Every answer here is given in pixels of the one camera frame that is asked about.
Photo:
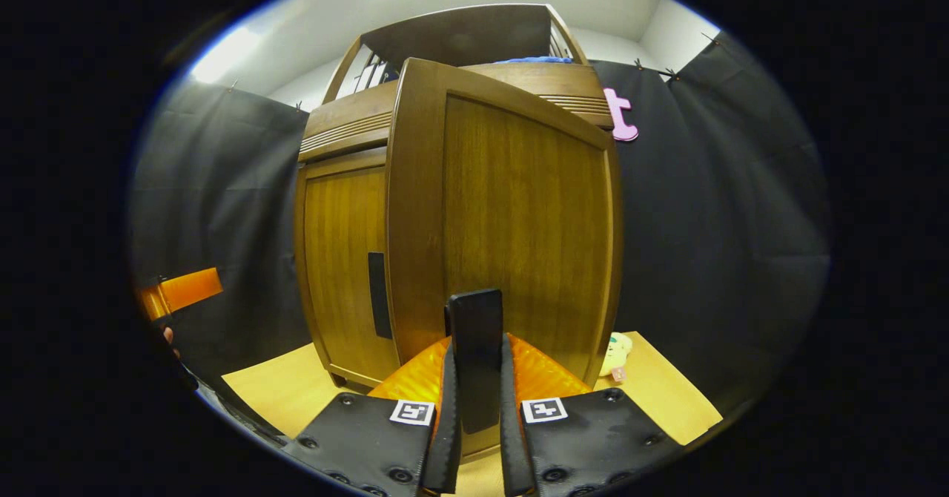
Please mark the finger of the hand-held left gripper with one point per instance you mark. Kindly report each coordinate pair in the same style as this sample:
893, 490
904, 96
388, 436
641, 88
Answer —
189, 289

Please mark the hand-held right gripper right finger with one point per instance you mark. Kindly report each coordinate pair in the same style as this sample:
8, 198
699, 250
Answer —
511, 445

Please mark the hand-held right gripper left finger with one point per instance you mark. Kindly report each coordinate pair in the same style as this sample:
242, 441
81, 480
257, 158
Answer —
448, 438

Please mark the wooden shoe cabinet door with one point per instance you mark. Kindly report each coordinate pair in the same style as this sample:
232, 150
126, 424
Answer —
337, 259
519, 222

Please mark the wooden double-door shoe cabinet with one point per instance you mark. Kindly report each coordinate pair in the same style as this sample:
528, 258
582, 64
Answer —
460, 37

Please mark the wooden cabinet drawer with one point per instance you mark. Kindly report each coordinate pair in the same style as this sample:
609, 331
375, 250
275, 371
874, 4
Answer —
348, 122

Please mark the yellow plush toy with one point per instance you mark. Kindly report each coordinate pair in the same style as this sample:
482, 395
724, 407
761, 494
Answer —
615, 352

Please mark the white file folders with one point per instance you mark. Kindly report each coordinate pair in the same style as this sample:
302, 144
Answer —
373, 74

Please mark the black backdrop cloth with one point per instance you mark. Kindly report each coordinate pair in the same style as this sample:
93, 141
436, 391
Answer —
741, 222

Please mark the blue folded towel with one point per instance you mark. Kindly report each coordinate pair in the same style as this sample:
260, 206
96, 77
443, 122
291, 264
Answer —
534, 59

